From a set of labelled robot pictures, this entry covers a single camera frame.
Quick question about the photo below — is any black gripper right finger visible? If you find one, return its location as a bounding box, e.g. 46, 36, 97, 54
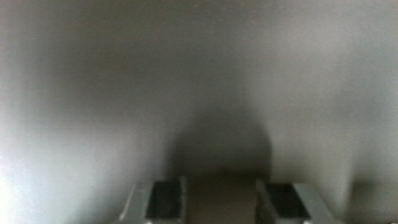
254, 180, 343, 224

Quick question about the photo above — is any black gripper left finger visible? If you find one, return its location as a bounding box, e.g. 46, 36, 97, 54
120, 177, 188, 224

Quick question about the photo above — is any white cabinet body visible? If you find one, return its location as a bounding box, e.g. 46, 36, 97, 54
0, 0, 398, 224

